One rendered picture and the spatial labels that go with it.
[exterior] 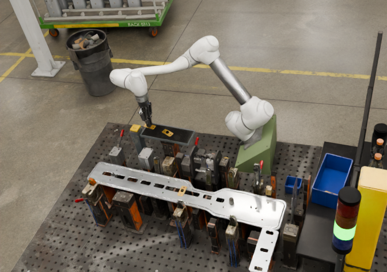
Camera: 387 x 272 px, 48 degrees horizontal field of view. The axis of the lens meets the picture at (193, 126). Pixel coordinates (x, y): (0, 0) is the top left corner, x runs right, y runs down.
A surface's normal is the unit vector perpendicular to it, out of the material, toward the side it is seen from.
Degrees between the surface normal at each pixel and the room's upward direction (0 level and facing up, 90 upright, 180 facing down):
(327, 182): 0
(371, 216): 90
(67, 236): 0
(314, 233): 0
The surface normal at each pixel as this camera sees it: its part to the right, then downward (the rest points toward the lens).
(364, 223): -0.37, 0.66
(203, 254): -0.14, -0.73
